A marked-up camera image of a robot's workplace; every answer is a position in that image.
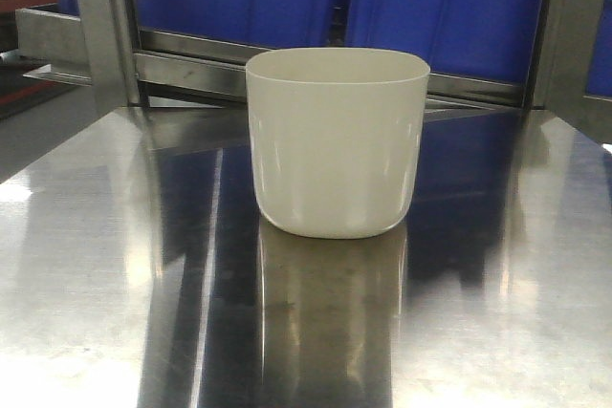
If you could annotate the blue crate right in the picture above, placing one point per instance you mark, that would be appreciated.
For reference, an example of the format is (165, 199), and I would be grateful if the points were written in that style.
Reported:
(490, 40)

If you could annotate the steel shelf frame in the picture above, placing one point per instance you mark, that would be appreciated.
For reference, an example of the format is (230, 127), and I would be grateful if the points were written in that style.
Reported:
(103, 47)

